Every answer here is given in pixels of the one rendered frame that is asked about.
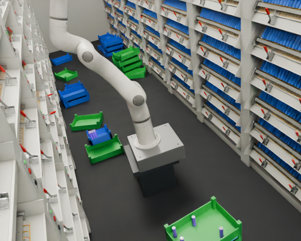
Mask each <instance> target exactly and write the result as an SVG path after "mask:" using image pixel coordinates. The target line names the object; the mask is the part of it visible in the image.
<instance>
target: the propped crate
mask: <svg viewBox="0 0 301 241"><path fill-rule="evenodd" d="M86 133H87V136H88V139H89V142H90V144H91V146H93V145H96V144H99V143H102V142H105V141H108V140H111V139H113V137H112V134H111V131H110V130H109V129H108V128H107V126H106V124H104V128H101V129H98V130H96V133H97V138H95V139H91V137H89V135H88V130H87V131H86Z"/></svg>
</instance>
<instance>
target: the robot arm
mask: <svg viewBox="0 0 301 241"><path fill-rule="evenodd" d="M67 23H68V0H50V22H49V36H50V41H51V43H52V44H53V45H54V46H55V47H56V48H58V49H60V50H62V51H64V52H69V53H74V54H77V56H78V59H79V60H80V62H81V63H82V64H84V65H85V66H86V67H87V68H89V69H90V70H92V71H94V72H96V73H97V74H99V75H100V76H101V77H103V78H104V79H105V80H106V81H107V82H108V83H109V84H110V85H112V86H113V87H114V88H115V90H116V91H117V92H118V93H119V94H120V95H121V96H122V97H123V98H124V99H125V101H126V103H127V106H128V109H129V111H130V115H131V118H132V121H133V125H134V128H135V132H136V135H137V137H136V138H135V140H134V146H135V147H136V148H137V149H140V150H147V149H151V148H153V147H155V146H157V145H158V144H159V143H160V141H161V137H160V135H159V134H158V133H155V132H154V130H153V126H152V122H151V117H150V113H149V110H148V107H147V104H146V99H147V96H146V93H145V91H144V90H143V88H142V87H141V85H140V84H139V83H138V82H136V81H131V80H130V79H128V78H127V77H126V76H125V75H124V74H123V73H122V72H121V71H120V70H119V69H118V68H117V67H116V66H115V65H113V64H112V63H111V62H110V61H109V60H107V59H106V58H105V57H103V56H102V55H100V54H99V53H98V52H97V51H96V50H95V49H94V47H93V45H92V44H91V43H90V42H89V41H88V40H86V39H84V38H82V37H79V36H75V35H72V34H69V33H68V31H67Z"/></svg>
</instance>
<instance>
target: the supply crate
mask: <svg viewBox="0 0 301 241"><path fill-rule="evenodd" d="M193 215H194V216H195V219H196V226H195V227H194V226H193V223H192V216H193ZM173 226H175V227H176V232H177V237H176V238H175V237H174V236H173V232H172V227H173ZM219 227H223V233H224V237H223V238H220V237H219ZM164 230H165V234H166V237H167V238H168V240H169V241H180V237H184V241H231V240H233V239H234V238H236V237H237V236H239V235H240V234H242V222H241V221H240V220H238V221H236V220H235V219H234V218H233V217H232V216H231V215H230V214H229V213H228V212H227V211H226V210H225V209H224V208H222V207H221V206H220V205H219V204H218V203H217V201H216V198H215V197H214V196H213V197H211V201H210V202H208V203H206V204H205V205H203V206H201V207H199V208H198V209H196V210H195V211H193V212H191V213H190V214H188V215H186V216H185V217H183V218H181V219H180V220H178V221H176V222H175V223H173V224H171V225H170V226H169V225H168V224H165V225H164Z"/></svg>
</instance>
